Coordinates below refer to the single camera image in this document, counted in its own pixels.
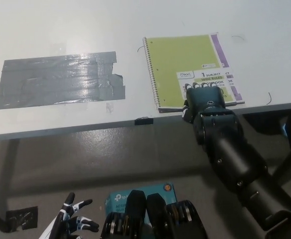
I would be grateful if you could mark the purple spiral notebook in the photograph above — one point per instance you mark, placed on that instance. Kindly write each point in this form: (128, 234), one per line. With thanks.
(217, 49)

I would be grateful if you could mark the black robot body blocks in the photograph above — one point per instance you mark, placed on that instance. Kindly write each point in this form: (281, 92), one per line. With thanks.
(157, 211)

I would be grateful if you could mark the teal tp-link router box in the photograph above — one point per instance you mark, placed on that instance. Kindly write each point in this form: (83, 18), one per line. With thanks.
(116, 198)

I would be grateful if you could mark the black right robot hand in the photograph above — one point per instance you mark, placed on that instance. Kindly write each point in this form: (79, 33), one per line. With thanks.
(205, 98)

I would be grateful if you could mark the black floor tape patch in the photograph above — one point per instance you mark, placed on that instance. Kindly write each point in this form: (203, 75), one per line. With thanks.
(21, 216)

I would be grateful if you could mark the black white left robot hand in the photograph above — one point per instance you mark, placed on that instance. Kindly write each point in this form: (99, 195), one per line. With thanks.
(69, 219)

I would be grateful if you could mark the green spiral notebook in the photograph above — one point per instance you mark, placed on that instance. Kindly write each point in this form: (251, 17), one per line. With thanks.
(175, 54)

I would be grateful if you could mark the small black table clip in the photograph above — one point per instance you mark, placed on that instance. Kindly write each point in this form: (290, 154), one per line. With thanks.
(144, 121)

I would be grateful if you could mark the grey duct tape patch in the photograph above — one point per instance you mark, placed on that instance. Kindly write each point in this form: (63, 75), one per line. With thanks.
(55, 78)

